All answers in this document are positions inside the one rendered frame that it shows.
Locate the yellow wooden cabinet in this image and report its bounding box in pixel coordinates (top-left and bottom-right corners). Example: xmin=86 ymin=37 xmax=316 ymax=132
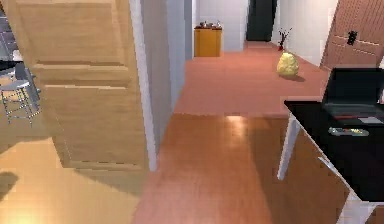
xmin=193 ymin=26 xmax=223 ymax=58

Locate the yellow lumpy sack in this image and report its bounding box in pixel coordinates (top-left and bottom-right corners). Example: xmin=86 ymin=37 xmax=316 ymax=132
xmin=276 ymin=51 xmax=300 ymax=77

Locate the light wooden room door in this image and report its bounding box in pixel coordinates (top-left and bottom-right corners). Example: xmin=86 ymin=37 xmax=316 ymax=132
xmin=2 ymin=0 xmax=150 ymax=172

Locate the red vase with dark twigs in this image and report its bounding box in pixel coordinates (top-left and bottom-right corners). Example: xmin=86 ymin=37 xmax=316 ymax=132
xmin=277 ymin=27 xmax=293 ymax=52

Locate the grey remote control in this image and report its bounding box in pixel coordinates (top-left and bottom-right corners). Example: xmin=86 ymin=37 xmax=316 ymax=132
xmin=327 ymin=126 xmax=370 ymax=137

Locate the black top white desk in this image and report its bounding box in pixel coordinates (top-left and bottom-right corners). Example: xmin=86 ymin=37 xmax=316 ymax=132
xmin=277 ymin=99 xmax=384 ymax=224

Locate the black laptop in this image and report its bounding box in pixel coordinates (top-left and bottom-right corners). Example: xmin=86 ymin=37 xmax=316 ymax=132
xmin=321 ymin=67 xmax=384 ymax=126

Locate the grey metal stool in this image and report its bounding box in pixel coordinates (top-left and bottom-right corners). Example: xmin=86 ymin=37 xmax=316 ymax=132
xmin=0 ymin=62 xmax=42 ymax=126

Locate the brown wooden room door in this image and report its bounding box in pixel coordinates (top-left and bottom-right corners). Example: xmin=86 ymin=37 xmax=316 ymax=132
xmin=319 ymin=0 xmax=384 ymax=72

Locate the black door handle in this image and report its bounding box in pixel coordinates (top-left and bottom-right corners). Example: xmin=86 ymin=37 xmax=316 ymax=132
xmin=346 ymin=30 xmax=359 ymax=46

